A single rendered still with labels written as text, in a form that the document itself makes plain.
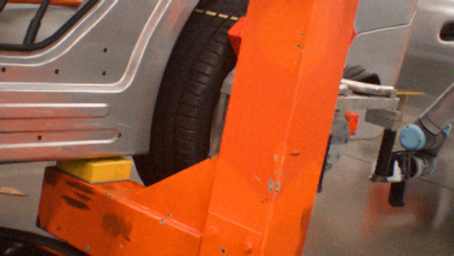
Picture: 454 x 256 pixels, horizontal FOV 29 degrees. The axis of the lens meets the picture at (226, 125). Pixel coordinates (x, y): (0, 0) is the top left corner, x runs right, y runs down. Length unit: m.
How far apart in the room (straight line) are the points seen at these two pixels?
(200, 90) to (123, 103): 0.21
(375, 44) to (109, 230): 1.32
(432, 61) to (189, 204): 3.03
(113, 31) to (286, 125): 0.54
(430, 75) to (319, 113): 3.05
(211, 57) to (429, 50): 2.69
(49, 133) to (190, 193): 0.34
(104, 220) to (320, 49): 0.67
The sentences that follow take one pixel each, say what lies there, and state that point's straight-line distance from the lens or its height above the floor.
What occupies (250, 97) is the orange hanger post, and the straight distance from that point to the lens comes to 1.74.
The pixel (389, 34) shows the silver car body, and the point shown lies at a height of 1.13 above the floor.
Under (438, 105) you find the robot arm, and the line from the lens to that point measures 2.52.
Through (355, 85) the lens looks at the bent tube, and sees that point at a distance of 2.32.
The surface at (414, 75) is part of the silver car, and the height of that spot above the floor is 0.87.
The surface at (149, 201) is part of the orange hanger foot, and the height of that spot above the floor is 0.70.
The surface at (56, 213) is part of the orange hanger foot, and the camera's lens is 2.16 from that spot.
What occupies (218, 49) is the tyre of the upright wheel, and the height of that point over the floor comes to 1.04.
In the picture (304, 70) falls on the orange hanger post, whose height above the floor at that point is 1.08.
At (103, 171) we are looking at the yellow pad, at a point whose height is 0.71.
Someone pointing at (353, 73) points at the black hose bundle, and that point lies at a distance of 2.41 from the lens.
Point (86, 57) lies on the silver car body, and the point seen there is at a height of 0.98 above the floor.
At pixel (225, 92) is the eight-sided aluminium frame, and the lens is 2.18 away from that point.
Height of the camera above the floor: 1.24
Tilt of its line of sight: 10 degrees down
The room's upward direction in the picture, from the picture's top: 11 degrees clockwise
